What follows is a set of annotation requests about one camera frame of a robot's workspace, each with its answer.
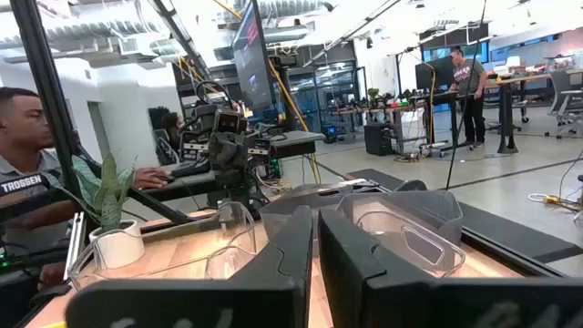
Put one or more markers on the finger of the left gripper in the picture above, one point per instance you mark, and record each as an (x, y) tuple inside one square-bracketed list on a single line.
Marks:
[(238, 152), (219, 152)]

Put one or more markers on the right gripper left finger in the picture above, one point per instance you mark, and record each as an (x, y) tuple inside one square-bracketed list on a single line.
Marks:
[(273, 296)]

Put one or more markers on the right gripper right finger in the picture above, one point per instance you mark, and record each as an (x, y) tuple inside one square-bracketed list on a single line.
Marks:
[(364, 296)]

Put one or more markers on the clear plastic basket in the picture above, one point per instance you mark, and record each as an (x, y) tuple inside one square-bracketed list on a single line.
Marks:
[(136, 273), (437, 255)]

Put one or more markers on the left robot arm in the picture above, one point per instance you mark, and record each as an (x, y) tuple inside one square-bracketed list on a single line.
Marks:
[(237, 193)]

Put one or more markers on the black keyboard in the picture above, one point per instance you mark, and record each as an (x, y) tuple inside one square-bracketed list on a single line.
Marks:
[(190, 168)]

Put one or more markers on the person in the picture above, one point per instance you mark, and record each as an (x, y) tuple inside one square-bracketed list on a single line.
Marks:
[(172, 126), (469, 77), (23, 132)]

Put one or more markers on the black computer mouse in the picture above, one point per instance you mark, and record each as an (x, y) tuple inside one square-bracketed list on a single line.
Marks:
[(165, 179)]

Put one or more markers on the black desk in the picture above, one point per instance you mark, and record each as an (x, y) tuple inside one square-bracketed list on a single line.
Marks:
[(296, 142)]

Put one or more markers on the grey translucent plastic basket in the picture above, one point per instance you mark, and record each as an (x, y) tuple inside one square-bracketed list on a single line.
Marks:
[(432, 205), (291, 200)]

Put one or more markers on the large dark monitor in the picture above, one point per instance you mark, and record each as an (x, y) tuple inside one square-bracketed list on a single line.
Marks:
[(252, 59)]

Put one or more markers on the green leafy plant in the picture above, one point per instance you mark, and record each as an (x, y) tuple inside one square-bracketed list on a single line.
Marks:
[(107, 196)]

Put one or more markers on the white plant pot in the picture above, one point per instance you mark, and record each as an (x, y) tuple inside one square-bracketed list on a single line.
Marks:
[(118, 248)]

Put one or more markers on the black computer tower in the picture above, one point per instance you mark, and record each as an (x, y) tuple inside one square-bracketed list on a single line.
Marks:
[(379, 139)]

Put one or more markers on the wooden standing desk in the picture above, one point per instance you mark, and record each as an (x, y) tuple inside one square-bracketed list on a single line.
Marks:
[(524, 78), (387, 109)]

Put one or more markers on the black Trossen labelled bar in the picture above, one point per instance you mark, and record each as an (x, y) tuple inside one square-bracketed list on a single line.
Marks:
[(23, 184)]

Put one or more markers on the black desk monitor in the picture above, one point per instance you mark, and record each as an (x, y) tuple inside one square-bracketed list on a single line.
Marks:
[(432, 75)]

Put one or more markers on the yellow power strip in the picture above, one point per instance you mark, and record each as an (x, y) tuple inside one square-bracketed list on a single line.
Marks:
[(551, 199)]

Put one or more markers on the yellow slotted plastic basket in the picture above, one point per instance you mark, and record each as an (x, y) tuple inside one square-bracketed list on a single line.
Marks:
[(52, 325)]

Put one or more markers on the grey office chair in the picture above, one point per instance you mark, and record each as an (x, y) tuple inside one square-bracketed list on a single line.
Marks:
[(565, 98)]

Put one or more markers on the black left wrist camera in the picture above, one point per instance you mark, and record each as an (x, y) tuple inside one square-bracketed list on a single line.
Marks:
[(228, 122)]

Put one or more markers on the black diagonal frame brace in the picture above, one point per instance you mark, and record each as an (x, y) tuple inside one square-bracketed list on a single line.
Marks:
[(155, 205)]

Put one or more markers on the black table edge rail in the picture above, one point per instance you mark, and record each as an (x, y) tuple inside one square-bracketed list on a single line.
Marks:
[(510, 253), (182, 230)]

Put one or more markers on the silver aluminium bracket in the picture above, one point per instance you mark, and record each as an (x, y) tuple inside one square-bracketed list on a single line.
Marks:
[(74, 246)]

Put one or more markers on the black frame post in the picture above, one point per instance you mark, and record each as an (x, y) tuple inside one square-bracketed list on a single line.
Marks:
[(41, 77)]

